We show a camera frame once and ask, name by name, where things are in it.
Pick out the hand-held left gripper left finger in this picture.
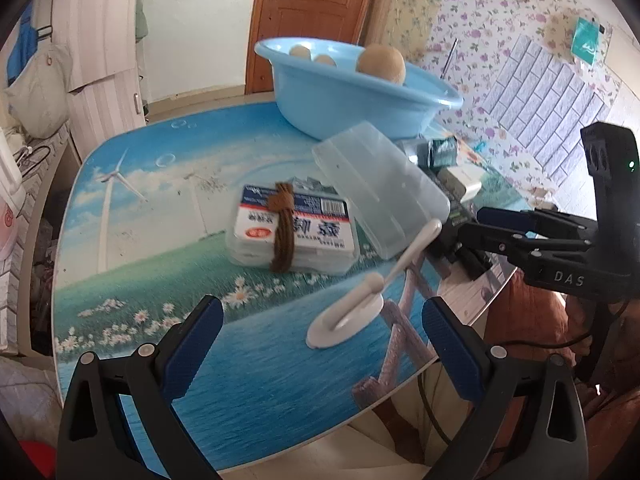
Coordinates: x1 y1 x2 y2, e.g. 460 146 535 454
56 295 225 480

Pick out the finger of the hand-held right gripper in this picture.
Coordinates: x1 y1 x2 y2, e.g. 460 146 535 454
457 222 593 273
476 206 598 241

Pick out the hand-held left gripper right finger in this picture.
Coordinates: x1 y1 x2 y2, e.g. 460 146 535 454
421 296 590 480

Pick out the white power adapter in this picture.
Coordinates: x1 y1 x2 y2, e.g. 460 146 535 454
440 164 485 201

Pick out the dark green packet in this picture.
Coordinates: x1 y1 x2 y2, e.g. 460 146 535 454
416 136 461 168

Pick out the white suction hook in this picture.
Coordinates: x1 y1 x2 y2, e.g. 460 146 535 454
306 219 443 348

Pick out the large clear plastic box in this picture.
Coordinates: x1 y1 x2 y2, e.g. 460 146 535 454
311 121 452 261

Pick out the beige plush toy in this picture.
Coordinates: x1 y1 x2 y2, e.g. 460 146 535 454
290 44 406 84

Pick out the light blue plastic basin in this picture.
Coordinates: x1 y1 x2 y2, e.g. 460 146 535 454
254 37 465 142

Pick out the brown cloth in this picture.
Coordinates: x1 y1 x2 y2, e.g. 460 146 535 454
485 265 640 461

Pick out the brown hair band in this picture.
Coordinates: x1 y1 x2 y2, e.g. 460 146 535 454
267 182 297 273

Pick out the labelled clear plastic box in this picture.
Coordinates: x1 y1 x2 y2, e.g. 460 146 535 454
225 182 362 276

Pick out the grey quilt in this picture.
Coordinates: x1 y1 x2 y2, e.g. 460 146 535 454
0 355 66 441

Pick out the brick pattern counter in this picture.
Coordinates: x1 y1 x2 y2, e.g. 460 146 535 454
0 125 76 356

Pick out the red cloth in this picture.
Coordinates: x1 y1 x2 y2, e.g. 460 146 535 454
15 440 58 480

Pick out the pink kitchen appliance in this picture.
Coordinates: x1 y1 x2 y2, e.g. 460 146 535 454
0 180 23 266

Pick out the brown wooden door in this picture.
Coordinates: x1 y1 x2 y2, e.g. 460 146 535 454
245 0 383 95

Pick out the grey tote bag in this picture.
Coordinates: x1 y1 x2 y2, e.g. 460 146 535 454
4 42 75 138

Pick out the light wooden wardrobe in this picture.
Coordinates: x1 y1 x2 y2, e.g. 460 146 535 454
50 0 148 161

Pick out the blue apron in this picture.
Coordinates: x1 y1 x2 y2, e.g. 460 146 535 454
6 2 41 86

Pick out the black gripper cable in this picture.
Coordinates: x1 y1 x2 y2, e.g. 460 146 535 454
419 300 631 456

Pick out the teal wall card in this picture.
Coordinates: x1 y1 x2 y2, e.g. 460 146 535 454
570 16 613 66

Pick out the black cable on counter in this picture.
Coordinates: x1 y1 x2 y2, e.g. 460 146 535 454
15 142 53 171

